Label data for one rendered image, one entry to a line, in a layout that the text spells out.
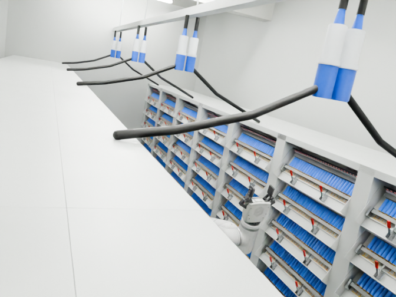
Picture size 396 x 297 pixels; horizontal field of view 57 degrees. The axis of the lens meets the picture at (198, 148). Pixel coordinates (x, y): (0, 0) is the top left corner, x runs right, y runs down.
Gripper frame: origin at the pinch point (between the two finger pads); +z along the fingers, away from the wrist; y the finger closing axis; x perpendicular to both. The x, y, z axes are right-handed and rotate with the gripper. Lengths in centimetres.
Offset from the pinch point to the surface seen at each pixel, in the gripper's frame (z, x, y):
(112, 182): 38, -50, 71
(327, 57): 57, -14, 4
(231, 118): 37, -18, 33
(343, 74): 53, -16, -3
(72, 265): 45, -75, 80
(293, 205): -43, 42, -61
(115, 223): 42, -66, 74
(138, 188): 38, -53, 67
